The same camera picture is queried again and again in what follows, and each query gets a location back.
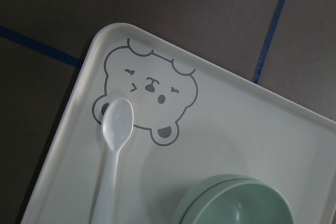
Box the green bowl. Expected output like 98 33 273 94
171 174 253 223
179 179 295 223

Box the cream bear print tray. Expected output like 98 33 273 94
22 23 335 223

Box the white plastic spoon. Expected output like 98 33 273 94
91 98 134 223

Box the green bowl on tray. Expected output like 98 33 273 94
171 174 253 223

